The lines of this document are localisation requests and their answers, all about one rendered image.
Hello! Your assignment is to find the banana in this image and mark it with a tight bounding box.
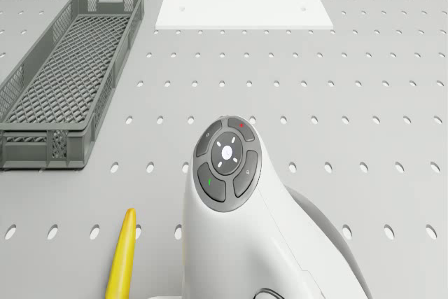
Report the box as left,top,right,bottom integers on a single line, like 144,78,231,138
104,208,137,299

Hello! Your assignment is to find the dark grey basket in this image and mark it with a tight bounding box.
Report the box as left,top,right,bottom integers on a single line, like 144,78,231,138
0,0,146,170

